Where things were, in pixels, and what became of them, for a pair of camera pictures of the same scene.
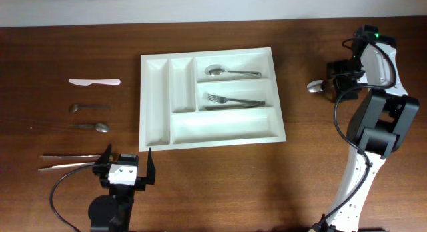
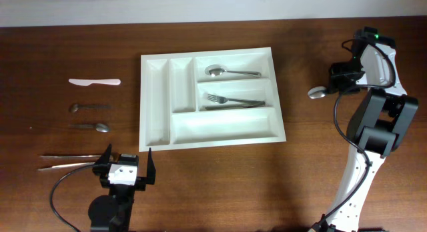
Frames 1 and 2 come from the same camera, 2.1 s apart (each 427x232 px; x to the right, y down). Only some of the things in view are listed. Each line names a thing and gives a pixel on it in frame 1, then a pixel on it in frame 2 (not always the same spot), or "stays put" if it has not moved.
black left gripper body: x=124 y=189 stays put
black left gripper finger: x=151 y=169 stays put
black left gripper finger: x=101 y=167 stays put
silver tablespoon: x=315 y=86 to x=317 y=92
